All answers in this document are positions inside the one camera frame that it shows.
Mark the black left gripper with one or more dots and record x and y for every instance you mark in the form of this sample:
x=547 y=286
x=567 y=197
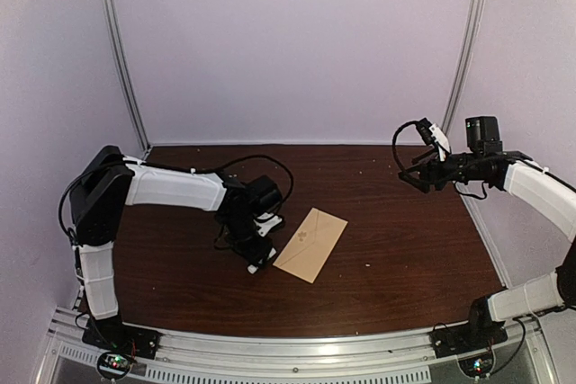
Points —
x=254 y=255

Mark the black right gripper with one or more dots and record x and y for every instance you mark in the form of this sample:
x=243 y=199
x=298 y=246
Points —
x=426 y=168

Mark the green white glue stick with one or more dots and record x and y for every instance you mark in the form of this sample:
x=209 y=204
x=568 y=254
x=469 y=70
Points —
x=255 y=267

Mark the tan paper envelope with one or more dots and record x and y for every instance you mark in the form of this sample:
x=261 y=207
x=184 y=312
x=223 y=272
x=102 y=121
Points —
x=311 y=245

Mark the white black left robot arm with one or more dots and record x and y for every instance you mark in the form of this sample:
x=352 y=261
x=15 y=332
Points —
x=91 y=207

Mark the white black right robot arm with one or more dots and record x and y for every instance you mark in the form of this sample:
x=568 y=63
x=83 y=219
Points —
x=545 y=207

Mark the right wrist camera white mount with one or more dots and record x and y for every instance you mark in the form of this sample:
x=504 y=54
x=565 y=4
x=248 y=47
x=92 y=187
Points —
x=433 y=136

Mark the right aluminium corner post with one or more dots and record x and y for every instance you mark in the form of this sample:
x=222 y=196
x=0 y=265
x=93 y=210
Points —
x=471 y=29

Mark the aluminium corner post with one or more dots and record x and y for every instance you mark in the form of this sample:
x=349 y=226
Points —
x=471 y=29
x=124 y=75

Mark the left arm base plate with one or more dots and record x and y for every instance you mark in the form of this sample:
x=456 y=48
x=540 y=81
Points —
x=122 y=348

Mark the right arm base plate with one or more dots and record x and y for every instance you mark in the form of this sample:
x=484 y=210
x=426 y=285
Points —
x=472 y=345

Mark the aluminium front frame rail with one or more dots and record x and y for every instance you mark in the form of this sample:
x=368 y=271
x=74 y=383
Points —
x=400 y=357

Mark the left aluminium corner post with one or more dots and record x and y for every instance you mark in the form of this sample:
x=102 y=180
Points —
x=124 y=75

